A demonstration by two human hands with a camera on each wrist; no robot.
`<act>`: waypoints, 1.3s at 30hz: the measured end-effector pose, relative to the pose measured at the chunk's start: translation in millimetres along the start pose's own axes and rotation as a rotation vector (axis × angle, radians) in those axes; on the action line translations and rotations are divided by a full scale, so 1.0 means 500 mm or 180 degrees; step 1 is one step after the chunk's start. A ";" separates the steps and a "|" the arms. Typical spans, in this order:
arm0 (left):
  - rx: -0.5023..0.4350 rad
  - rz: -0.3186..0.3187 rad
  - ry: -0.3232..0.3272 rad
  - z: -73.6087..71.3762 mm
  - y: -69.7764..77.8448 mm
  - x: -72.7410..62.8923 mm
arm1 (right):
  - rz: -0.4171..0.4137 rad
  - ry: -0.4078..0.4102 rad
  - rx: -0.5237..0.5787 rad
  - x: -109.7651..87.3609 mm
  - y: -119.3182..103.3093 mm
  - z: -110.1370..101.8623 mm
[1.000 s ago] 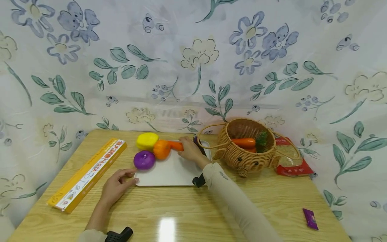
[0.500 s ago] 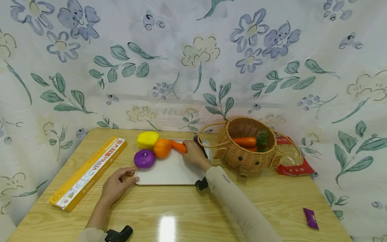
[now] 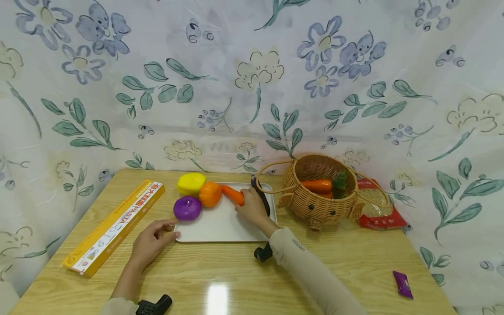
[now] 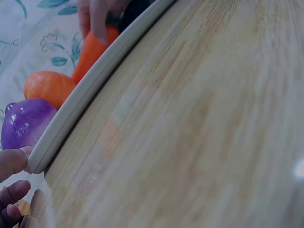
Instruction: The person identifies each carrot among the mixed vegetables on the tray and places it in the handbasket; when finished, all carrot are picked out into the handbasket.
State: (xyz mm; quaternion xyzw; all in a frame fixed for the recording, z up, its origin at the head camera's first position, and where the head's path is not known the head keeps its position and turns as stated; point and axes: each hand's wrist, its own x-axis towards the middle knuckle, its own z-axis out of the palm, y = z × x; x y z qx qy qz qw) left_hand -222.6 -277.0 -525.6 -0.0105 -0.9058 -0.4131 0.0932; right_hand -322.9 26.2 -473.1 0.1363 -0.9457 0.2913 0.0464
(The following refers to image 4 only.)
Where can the person's left hand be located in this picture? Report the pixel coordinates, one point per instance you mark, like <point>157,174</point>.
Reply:
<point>9,166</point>

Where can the person's right hand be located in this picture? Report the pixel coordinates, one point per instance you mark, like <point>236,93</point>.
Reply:
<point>97,16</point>

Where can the person's left thumb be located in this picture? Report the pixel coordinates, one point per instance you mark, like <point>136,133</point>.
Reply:
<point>13,161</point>

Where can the person's right fingers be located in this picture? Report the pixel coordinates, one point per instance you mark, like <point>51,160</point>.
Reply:
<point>98,23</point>

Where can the orange toy carrot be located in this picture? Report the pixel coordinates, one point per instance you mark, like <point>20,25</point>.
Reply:
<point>91,54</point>

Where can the white round plate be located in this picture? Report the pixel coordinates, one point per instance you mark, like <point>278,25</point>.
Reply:
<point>78,99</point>

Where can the black rounded object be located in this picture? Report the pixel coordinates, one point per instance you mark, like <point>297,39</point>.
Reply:
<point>129,15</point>

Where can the purple toy onion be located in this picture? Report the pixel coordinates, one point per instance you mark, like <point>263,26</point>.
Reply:
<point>25,123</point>

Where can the orange round toy fruit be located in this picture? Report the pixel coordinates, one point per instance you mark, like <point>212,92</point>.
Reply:
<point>48,88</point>

